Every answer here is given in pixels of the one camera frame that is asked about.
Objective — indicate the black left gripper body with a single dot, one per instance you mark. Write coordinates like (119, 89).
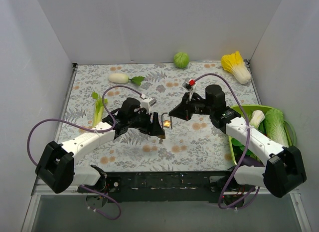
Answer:
(149, 122)

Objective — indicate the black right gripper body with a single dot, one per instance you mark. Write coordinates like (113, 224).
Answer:
(189, 107)

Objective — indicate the large brass padlock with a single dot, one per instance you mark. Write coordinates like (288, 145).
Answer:
(165, 116)

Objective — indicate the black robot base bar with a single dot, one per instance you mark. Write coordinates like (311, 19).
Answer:
(163, 186)

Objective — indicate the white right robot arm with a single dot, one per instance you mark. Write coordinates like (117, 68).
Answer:
(282, 167)

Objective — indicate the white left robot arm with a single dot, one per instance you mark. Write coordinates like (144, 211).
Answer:
(57, 165)

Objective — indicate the yellow toy napa cabbage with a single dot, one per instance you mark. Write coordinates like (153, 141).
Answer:
(234, 64)

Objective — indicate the green toy celery stalk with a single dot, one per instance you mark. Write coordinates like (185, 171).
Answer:
(98, 108)

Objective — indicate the white toy radish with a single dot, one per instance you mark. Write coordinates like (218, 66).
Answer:
(120, 78)

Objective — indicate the toy bok choy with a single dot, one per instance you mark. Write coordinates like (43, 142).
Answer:
(257, 118)

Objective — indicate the floral table mat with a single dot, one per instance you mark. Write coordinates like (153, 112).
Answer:
(190, 146)

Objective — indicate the green toy napa cabbage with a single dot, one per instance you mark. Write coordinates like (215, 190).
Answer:
(274, 124)

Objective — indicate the purple toy eggplant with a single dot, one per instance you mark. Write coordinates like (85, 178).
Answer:
(249, 161)

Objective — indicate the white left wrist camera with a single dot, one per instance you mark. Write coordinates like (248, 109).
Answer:
(147, 103)

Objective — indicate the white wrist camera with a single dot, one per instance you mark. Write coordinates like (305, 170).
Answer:
(190, 86)
(147, 103)

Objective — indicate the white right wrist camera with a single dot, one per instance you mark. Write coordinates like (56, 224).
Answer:
(190, 86)

